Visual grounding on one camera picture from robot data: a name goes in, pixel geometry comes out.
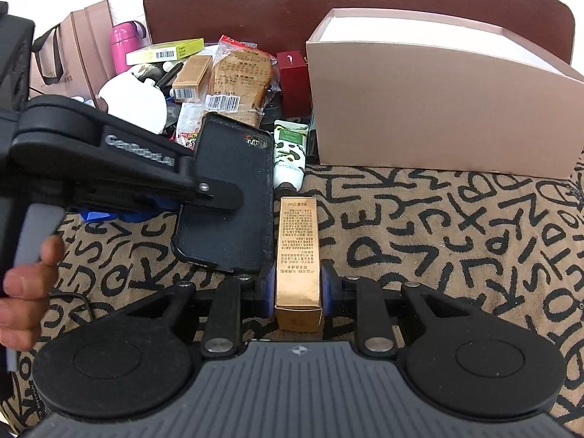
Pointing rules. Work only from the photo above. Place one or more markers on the white and green cream tube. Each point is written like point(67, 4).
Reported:
point(289, 150)

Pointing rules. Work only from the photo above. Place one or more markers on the white shoe insole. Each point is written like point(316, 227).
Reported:
point(134, 105)

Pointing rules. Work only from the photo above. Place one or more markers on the dark brown wooden board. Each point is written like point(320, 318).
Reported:
point(273, 4)

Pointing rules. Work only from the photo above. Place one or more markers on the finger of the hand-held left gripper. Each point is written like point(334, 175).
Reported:
point(219, 196)

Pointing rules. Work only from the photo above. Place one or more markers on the small gold box with barcode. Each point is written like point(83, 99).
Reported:
point(192, 77)

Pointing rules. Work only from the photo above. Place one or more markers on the letter-print blanket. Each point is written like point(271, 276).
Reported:
point(433, 246)

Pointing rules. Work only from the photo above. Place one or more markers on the person's left hand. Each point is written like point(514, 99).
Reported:
point(27, 301)

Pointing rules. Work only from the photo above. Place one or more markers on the dark red box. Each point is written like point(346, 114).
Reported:
point(292, 77)

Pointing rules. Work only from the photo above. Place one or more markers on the pink thermos bottle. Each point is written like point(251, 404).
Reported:
point(123, 48)

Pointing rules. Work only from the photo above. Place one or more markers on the long gold box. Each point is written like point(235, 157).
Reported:
point(296, 246)

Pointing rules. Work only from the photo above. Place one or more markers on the brown bread packet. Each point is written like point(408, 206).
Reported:
point(244, 82)

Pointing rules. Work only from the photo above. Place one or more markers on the open pink-brown cardboard box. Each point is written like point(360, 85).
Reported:
point(433, 109)

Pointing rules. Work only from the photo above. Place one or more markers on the brown paper bag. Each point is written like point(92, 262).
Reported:
point(77, 45)

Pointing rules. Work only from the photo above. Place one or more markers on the yellow-green flat box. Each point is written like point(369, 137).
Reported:
point(164, 51)

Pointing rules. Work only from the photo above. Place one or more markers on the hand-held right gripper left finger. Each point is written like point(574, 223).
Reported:
point(270, 278)

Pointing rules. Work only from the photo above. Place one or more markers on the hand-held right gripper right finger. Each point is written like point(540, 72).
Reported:
point(326, 278)

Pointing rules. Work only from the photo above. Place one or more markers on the black phone case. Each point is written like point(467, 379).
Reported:
point(228, 228)

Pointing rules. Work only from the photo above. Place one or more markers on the red and white snack packet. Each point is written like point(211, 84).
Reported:
point(187, 127)

